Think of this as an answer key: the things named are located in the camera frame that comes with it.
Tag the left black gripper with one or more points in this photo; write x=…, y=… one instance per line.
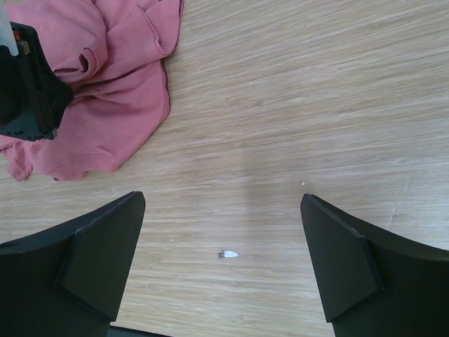
x=33, y=99

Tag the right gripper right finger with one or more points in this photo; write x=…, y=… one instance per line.
x=373, y=282

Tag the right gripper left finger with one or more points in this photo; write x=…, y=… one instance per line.
x=69, y=280

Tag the pink t shirt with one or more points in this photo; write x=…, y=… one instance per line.
x=110, y=53

